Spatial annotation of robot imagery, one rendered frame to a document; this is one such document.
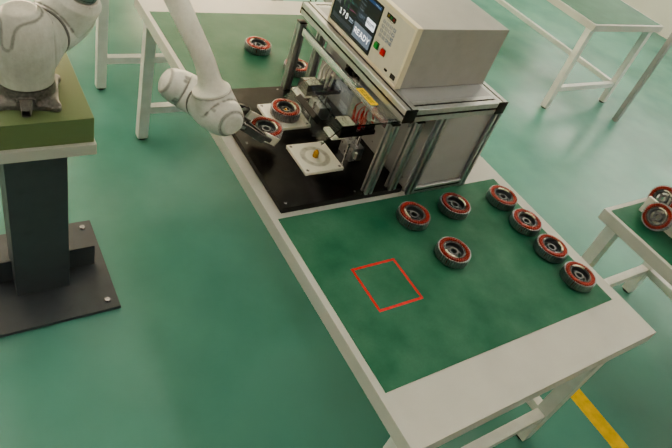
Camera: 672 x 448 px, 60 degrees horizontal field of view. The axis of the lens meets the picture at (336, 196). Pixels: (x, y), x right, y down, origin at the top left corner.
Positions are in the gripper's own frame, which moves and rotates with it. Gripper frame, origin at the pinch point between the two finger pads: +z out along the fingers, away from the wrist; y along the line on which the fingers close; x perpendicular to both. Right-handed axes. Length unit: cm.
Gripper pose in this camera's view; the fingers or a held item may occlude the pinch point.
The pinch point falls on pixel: (265, 129)
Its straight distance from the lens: 195.9
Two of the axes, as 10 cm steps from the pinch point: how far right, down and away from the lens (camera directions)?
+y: -4.8, -6.7, 5.7
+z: 5.8, 2.4, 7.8
